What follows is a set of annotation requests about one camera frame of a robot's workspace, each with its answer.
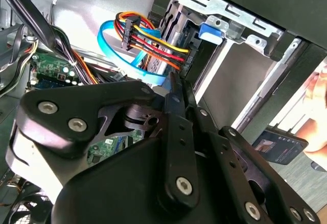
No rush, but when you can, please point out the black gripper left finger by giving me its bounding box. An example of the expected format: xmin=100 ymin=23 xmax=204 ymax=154
xmin=5 ymin=72 xmax=202 ymax=208

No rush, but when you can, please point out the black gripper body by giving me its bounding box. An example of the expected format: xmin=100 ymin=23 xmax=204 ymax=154
xmin=51 ymin=137 xmax=246 ymax=224

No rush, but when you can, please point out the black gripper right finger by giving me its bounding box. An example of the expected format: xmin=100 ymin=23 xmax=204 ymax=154
xmin=183 ymin=80 xmax=321 ymax=224

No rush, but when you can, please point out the blue data wire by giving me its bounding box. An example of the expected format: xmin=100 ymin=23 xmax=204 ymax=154
xmin=97 ymin=19 xmax=177 ymax=87

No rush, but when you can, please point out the orange red power wire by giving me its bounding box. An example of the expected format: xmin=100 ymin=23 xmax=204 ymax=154
xmin=114 ymin=11 xmax=196 ymax=74

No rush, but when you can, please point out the person's hand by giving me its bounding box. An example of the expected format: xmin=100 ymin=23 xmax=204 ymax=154
xmin=297 ymin=60 xmax=327 ymax=155

